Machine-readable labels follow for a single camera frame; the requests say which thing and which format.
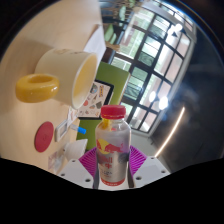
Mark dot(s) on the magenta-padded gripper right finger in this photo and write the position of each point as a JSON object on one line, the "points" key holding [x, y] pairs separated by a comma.
{"points": [[138, 160]]}

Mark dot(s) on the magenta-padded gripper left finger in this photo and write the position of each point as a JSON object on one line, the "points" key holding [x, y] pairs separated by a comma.
{"points": [[86, 163]]}

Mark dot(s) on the red-capped clear drink bottle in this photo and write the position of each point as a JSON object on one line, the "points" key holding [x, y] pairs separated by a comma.
{"points": [[113, 156]]}

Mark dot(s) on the small white paper slip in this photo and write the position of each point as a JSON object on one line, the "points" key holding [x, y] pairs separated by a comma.
{"points": [[56, 160]]}

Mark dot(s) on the small blue-capped white bottle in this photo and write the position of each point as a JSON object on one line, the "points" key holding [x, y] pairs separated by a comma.
{"points": [[79, 129]]}

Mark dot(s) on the small white flat device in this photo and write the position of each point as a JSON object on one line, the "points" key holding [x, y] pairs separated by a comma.
{"points": [[61, 130]]}

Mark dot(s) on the long curved strip light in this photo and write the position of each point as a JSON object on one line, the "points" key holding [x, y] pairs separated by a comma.
{"points": [[173, 133]]}

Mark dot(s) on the flat round red coaster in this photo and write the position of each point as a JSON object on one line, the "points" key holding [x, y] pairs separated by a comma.
{"points": [[44, 136]]}

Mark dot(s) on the black pendant ceiling lamps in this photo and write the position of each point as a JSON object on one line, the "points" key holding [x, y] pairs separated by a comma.
{"points": [[163, 102]]}

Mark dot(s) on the green upholstered bench seat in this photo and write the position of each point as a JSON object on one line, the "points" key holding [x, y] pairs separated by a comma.
{"points": [[113, 75]]}

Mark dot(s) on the white paper sheets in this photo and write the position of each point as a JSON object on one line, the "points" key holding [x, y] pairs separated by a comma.
{"points": [[95, 43]]}

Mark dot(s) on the wooden chairs with green seats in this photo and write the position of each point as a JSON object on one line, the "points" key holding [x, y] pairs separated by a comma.
{"points": [[109, 33]]}

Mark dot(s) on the black-framed window wall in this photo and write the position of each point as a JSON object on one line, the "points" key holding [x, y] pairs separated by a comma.
{"points": [[153, 66]]}

